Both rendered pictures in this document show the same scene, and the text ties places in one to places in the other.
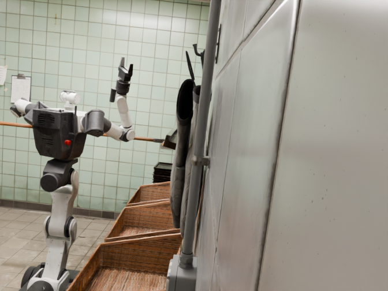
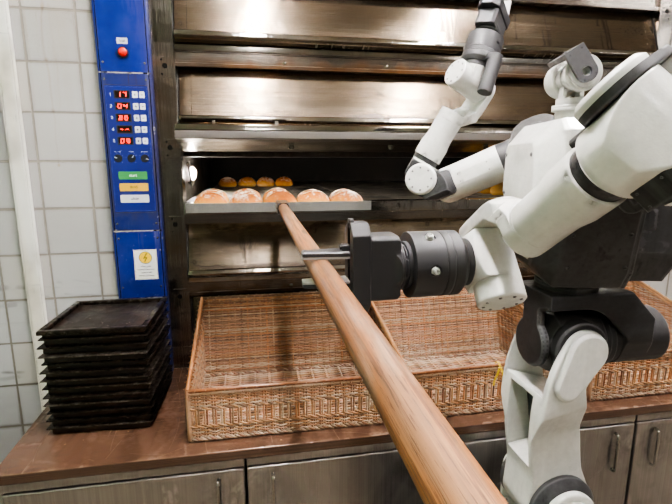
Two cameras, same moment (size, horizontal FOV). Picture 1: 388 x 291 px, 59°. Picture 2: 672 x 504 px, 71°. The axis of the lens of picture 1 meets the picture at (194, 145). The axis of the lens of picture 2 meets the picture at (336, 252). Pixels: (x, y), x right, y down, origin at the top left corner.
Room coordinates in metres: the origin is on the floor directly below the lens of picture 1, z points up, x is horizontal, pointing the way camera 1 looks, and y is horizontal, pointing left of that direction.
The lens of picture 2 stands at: (2.82, 1.64, 1.33)
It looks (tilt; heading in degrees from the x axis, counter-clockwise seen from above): 11 degrees down; 259
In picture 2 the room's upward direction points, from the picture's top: straight up
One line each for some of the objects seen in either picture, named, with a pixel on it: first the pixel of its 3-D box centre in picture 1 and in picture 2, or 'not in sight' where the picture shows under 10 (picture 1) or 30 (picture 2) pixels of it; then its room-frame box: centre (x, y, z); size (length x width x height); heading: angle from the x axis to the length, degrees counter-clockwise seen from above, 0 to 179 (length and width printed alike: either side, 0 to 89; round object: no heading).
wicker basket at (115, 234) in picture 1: (151, 227); (458, 340); (2.11, 0.21, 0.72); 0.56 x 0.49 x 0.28; 1
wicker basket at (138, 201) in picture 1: (161, 198); (283, 353); (2.71, 0.21, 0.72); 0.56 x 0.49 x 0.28; 179
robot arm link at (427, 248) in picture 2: not in sight; (393, 265); (2.63, 1.06, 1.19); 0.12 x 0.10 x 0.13; 179
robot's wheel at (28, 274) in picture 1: (30, 280); not in sight; (2.36, 1.09, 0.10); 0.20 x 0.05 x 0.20; 178
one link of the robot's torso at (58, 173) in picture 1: (59, 173); (591, 322); (2.13, 0.83, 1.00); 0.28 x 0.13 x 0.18; 178
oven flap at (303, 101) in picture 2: not in sight; (434, 101); (2.12, -0.05, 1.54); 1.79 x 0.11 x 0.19; 179
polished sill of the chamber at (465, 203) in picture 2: not in sight; (427, 204); (2.12, -0.08, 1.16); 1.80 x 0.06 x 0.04; 179
